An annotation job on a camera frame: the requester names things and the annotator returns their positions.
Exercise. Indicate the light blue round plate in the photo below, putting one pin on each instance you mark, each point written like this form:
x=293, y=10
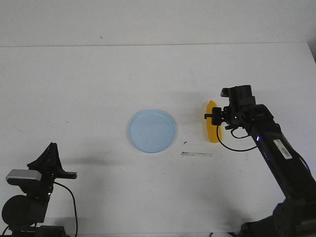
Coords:
x=152, y=130

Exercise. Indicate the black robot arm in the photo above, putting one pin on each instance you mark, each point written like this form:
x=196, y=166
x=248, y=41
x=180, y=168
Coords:
x=23, y=212
x=296, y=215

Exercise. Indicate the yellow plastic corn cob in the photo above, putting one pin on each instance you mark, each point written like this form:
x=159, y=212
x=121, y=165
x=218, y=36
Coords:
x=212, y=129

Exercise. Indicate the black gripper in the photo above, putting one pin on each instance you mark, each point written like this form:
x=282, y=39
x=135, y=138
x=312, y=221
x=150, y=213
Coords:
x=51, y=167
x=239, y=97

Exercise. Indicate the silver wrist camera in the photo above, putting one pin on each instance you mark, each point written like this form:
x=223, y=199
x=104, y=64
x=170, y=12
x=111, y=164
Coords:
x=18, y=177

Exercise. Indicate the strip of clear tape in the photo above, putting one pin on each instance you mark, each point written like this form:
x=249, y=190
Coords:
x=194, y=154

